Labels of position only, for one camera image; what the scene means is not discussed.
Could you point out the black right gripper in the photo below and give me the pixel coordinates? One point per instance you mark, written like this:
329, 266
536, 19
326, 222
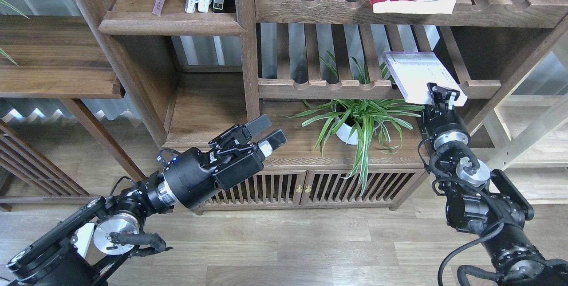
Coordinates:
440, 120

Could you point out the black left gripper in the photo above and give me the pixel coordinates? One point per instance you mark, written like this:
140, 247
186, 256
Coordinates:
195, 176

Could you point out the white lavender book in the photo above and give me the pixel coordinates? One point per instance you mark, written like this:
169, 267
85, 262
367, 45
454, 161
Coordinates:
413, 70

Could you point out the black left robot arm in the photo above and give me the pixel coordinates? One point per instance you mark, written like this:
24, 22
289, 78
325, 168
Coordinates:
119, 235

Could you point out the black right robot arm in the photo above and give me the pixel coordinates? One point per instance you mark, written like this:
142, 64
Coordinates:
482, 201

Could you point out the green spider plant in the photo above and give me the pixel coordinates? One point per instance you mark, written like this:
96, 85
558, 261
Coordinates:
367, 118

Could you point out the white plant pot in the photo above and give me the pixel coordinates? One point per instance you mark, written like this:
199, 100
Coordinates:
346, 135

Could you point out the dark wooden bookshelf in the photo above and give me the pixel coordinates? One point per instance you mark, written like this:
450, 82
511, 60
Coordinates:
192, 75

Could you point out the light wooden rack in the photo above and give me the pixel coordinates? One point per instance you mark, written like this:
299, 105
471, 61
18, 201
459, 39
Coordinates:
526, 134

